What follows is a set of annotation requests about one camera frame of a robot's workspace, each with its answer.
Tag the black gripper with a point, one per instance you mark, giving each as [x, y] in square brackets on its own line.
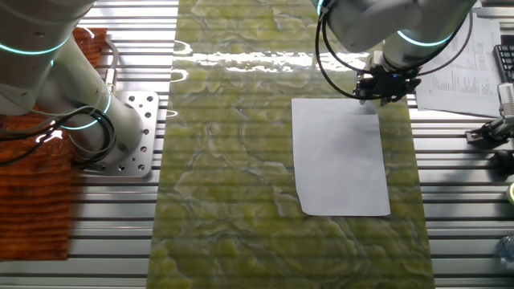
[391, 85]

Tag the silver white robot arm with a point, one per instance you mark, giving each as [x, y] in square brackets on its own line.
[40, 24]

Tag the printed white paper sheet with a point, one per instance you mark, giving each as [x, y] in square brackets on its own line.
[462, 80]

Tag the black keyboard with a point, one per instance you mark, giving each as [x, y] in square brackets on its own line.
[506, 60]

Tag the black round knob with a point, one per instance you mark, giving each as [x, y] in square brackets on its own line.
[502, 162]

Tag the green marble pattern mat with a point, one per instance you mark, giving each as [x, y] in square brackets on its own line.
[241, 180]

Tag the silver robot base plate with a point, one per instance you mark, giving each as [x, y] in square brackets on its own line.
[146, 132]

